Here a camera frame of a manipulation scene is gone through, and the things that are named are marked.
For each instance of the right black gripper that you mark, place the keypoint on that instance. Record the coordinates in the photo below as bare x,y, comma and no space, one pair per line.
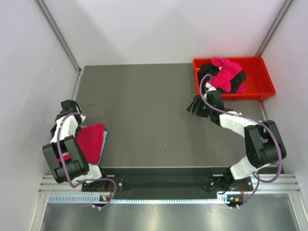
198,101

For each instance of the pink t shirt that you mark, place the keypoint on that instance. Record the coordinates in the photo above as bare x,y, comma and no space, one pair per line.
92,140

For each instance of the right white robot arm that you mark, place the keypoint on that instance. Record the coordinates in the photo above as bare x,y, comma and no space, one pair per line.
263,142

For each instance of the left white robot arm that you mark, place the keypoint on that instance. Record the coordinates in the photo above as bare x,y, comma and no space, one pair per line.
64,156

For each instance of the red plastic bin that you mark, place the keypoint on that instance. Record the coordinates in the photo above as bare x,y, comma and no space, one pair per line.
258,84

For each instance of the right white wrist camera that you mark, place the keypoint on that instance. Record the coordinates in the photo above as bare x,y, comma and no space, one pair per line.
209,87

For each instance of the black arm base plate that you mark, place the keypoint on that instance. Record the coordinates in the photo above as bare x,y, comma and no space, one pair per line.
205,178

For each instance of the grey slotted cable duct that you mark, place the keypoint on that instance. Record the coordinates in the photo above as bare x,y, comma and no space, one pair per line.
103,199

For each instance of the aluminium frame rail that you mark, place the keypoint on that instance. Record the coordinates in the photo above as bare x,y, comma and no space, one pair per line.
286,183

